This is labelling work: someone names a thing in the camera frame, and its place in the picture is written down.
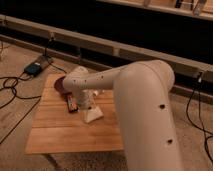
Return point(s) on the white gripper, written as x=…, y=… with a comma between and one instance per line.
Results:
x=85, y=99

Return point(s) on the white sponge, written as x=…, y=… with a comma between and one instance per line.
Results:
x=92, y=114

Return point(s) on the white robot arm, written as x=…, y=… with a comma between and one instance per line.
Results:
x=141, y=99

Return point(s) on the white plastic bottle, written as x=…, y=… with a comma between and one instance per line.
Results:
x=97, y=92

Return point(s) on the dark red bowl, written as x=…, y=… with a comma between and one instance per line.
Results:
x=58, y=86

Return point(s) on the wooden slat table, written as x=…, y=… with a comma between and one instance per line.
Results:
x=55, y=130

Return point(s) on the black power adapter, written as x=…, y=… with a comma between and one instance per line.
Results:
x=33, y=69

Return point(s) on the wooden shelf rail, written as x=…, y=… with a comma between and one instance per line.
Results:
x=187, y=67

